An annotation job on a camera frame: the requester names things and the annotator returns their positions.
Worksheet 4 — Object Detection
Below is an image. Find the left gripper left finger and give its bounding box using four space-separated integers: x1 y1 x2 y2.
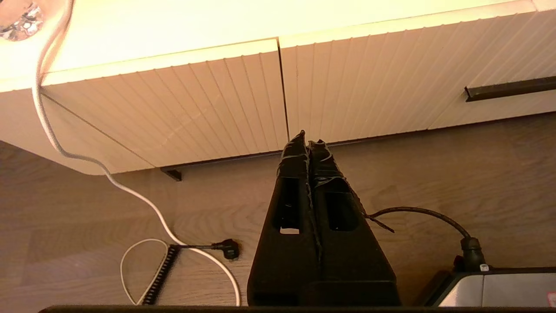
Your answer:
247 130 323 306

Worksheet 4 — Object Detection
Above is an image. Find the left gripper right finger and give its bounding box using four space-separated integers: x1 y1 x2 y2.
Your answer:
307 139 401 306

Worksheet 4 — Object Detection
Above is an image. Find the white ribbed drawer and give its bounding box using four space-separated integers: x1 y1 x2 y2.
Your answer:
279 0 556 144

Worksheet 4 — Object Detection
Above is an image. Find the grey robot base chassis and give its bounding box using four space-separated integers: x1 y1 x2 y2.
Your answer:
424 266 556 307

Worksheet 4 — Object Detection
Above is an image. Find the white TV cabinet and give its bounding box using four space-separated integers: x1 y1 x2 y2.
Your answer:
0 0 556 176

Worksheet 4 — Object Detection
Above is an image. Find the white ribbed cabinet door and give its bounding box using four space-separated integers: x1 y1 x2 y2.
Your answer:
41 38 289 168

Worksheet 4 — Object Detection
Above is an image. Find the white plain cabinet panel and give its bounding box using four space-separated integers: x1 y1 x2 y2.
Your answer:
0 78 155 176

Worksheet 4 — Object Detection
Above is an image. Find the clear glass object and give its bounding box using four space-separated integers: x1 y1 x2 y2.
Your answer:
0 0 44 42

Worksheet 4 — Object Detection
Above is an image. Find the black coiled cable with plug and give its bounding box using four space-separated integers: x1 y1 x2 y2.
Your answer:
141 238 241 306

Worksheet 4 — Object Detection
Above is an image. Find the black floor cable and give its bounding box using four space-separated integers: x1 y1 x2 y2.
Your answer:
365 206 487 272

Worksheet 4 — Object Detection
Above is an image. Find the white power cable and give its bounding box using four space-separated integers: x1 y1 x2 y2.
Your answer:
33 0 242 307

